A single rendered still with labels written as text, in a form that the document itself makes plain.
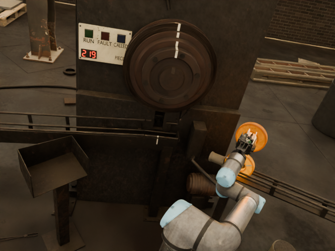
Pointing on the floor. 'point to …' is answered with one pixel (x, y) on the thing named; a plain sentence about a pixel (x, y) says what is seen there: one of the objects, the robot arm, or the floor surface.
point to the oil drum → (326, 113)
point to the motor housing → (199, 188)
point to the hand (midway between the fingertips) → (252, 134)
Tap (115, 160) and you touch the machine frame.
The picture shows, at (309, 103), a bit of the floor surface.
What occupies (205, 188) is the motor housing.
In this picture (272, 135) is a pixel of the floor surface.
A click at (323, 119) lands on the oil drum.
